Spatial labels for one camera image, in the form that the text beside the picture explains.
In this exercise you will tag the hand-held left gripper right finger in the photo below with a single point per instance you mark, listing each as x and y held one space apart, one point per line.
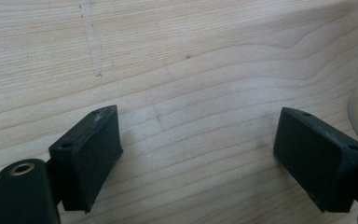
320 158

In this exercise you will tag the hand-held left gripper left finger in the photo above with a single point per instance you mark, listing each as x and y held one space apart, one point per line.
87 158

